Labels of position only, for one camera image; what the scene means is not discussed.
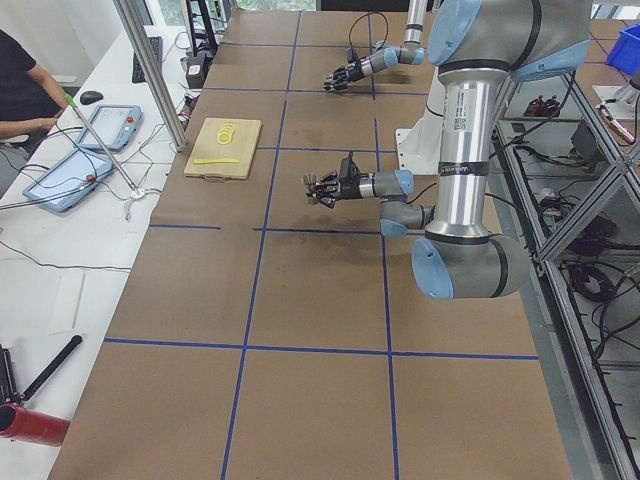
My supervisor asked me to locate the black keyboard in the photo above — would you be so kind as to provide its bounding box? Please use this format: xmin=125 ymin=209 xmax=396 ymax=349
xmin=131 ymin=35 xmax=165 ymax=85

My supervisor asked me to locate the red cylinder bottle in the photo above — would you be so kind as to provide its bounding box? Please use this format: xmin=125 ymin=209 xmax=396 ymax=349
xmin=1 ymin=403 xmax=70 ymax=447

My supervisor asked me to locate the wooden cutting board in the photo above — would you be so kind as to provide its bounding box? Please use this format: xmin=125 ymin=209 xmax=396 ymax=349
xmin=184 ymin=118 xmax=262 ymax=180

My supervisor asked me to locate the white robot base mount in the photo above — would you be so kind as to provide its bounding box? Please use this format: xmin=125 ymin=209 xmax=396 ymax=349
xmin=396 ymin=70 xmax=445 ymax=175

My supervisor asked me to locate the blue teach pendant far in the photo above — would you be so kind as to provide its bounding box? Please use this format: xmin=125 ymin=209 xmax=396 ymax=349
xmin=89 ymin=105 xmax=142 ymax=152

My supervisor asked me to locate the green handled reach stick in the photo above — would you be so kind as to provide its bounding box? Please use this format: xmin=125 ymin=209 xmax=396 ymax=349
xmin=64 ymin=94 xmax=146 ymax=200

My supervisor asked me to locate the blue plastic bin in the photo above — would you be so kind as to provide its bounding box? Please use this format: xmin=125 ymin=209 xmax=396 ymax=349
xmin=606 ymin=24 xmax=640 ymax=75

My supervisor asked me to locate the yellow plastic knife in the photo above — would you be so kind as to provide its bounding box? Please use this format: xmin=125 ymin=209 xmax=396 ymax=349
xmin=192 ymin=157 xmax=240 ymax=165

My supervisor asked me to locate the blue teach pendant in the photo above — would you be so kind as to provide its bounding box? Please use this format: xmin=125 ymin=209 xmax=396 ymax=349
xmin=22 ymin=149 xmax=113 ymax=213
xmin=89 ymin=105 xmax=142 ymax=152

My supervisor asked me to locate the black computer mouse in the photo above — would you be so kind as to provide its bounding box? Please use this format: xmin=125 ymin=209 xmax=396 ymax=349
xmin=79 ymin=90 xmax=104 ymax=106

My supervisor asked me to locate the blue teach pendant near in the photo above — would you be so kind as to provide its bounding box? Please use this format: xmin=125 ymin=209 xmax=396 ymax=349
xmin=22 ymin=149 xmax=113 ymax=213

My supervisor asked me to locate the seated person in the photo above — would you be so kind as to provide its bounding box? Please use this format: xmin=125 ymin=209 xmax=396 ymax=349
xmin=1 ymin=31 xmax=67 ymax=146

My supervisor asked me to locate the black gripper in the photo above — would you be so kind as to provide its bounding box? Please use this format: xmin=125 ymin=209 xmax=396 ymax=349
xmin=305 ymin=172 xmax=361 ymax=208
xmin=324 ymin=62 xmax=362 ymax=92

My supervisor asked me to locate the aluminium frame post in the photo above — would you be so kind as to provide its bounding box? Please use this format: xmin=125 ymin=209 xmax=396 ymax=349
xmin=113 ymin=0 xmax=186 ymax=152

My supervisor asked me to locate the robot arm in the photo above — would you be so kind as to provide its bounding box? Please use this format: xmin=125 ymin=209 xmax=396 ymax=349
xmin=304 ymin=1 xmax=592 ymax=300
xmin=323 ymin=0 xmax=434 ymax=92

